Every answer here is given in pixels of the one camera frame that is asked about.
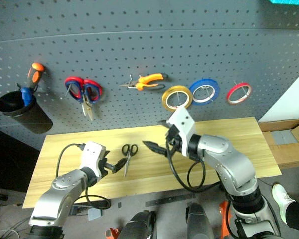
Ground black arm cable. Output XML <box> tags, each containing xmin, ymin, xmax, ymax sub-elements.
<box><xmin>55</xmin><ymin>142</ymin><xmax>112</xmax><ymax>211</ymax></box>
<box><xmin>165</xmin><ymin>139</ymin><xmax>222</xmax><ymax>193</ymax></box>

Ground blue handled tool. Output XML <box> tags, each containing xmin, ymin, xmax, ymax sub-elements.
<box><xmin>16</xmin><ymin>83</ymin><xmax>35</xmax><ymax>107</ymax></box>

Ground dark rounded shape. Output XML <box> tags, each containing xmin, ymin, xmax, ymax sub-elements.
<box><xmin>186</xmin><ymin>202</ymin><xmax>215</xmax><ymax>239</ymax></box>
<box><xmin>116</xmin><ymin>210</ymin><xmax>157</xmax><ymax>239</ymax></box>

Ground orange black handled screwdriver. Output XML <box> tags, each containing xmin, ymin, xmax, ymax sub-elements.
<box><xmin>26</xmin><ymin>62</ymin><xmax>45</xmax><ymax>94</ymax></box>

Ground white sneaker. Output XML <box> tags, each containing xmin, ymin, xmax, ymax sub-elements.
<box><xmin>271</xmin><ymin>183</ymin><xmax>296</xmax><ymax>225</ymax></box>

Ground orange handled pliers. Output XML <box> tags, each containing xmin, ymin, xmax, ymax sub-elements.
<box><xmin>119</xmin><ymin>72</ymin><xmax>169</xmax><ymax>91</ymax></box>

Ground red tape roll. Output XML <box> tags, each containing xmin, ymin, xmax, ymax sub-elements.
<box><xmin>226</xmin><ymin>81</ymin><xmax>253</xmax><ymax>106</ymax></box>

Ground red blue handled scissors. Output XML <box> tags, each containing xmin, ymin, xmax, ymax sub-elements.
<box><xmin>64</xmin><ymin>76</ymin><xmax>103</xmax><ymax>122</ymax></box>

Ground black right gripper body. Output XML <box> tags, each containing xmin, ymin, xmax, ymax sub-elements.
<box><xmin>165</xmin><ymin>124</ymin><xmax>184</xmax><ymax>157</ymax></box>

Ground orange robot part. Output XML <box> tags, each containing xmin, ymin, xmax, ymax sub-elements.
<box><xmin>105</xmin><ymin>227</ymin><xmax>121</xmax><ymax>239</ymax></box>
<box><xmin>218</xmin><ymin>201</ymin><xmax>234</xmax><ymax>239</ymax></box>

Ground black handled scissors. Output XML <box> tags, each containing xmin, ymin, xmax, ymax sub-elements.
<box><xmin>121</xmin><ymin>143</ymin><xmax>139</xmax><ymax>178</ymax></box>

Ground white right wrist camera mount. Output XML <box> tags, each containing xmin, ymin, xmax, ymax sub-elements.
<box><xmin>167</xmin><ymin>106</ymin><xmax>198</xmax><ymax>157</ymax></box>

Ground dark metal strip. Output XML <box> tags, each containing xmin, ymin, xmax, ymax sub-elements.
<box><xmin>144</xmin><ymin>193</ymin><xmax>193</xmax><ymax>208</ymax></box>

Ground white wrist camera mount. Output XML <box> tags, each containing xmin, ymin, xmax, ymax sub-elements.
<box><xmin>167</xmin><ymin>106</ymin><xmax>198</xmax><ymax>157</ymax></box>
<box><xmin>80</xmin><ymin>141</ymin><xmax>107</xmax><ymax>178</ymax></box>

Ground black plastic cup holder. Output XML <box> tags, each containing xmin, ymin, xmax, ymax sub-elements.
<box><xmin>0</xmin><ymin>90</ymin><xmax>53</xmax><ymax>135</ymax></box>

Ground yellow tape roll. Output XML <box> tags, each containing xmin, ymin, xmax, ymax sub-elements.
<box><xmin>161</xmin><ymin>85</ymin><xmax>193</xmax><ymax>112</ymax></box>

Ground brown cardboard box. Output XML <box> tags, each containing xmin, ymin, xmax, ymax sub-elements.
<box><xmin>257</xmin><ymin>118</ymin><xmax>299</xmax><ymax>170</ymax></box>

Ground black trouser leg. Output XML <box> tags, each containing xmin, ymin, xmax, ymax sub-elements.
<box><xmin>285</xmin><ymin>200</ymin><xmax>299</xmax><ymax>229</ymax></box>

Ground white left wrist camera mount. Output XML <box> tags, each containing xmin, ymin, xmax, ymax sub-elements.
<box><xmin>80</xmin><ymin>141</ymin><xmax>107</xmax><ymax>178</ymax></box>

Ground dark cabinet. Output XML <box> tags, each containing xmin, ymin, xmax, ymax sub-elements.
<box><xmin>0</xmin><ymin>125</ymin><xmax>41</xmax><ymax>200</ymax></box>

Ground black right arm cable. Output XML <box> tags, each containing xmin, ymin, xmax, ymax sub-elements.
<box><xmin>165</xmin><ymin>139</ymin><xmax>222</xmax><ymax>193</ymax></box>

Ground grey metal pegboard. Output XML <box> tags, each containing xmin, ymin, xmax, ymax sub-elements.
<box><xmin>0</xmin><ymin>0</ymin><xmax>299</xmax><ymax>151</ymax></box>

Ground blue tape roll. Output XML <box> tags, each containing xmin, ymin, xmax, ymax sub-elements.
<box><xmin>188</xmin><ymin>78</ymin><xmax>221</xmax><ymax>106</ymax></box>

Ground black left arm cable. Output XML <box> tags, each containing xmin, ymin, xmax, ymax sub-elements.
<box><xmin>55</xmin><ymin>142</ymin><xmax>112</xmax><ymax>211</ymax></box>

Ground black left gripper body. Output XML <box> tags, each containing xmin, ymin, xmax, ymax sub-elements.
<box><xmin>98</xmin><ymin>150</ymin><xmax>115</xmax><ymax>178</ymax></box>

